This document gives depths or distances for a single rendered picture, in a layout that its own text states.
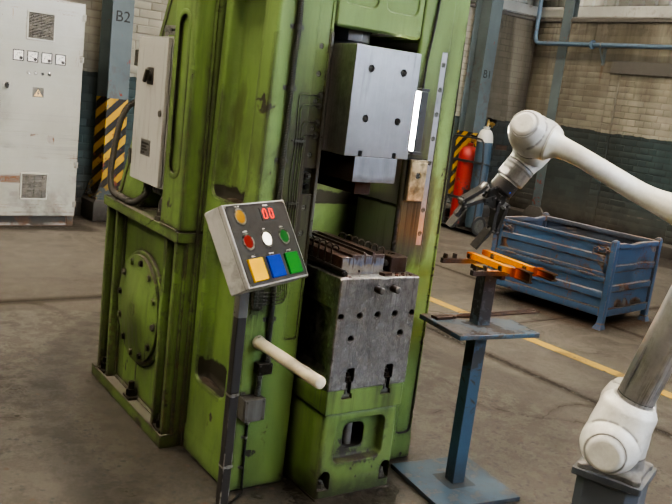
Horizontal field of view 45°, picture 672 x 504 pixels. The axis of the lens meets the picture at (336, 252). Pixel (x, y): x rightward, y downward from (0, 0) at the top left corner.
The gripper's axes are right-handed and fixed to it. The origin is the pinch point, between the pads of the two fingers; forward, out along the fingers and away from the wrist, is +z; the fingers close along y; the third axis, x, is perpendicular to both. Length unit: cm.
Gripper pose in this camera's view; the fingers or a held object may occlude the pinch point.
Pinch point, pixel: (463, 233)
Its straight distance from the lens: 244.2
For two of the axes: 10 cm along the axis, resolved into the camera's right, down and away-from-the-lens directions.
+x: 4.4, 4.6, -7.7
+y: -6.3, -4.5, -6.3
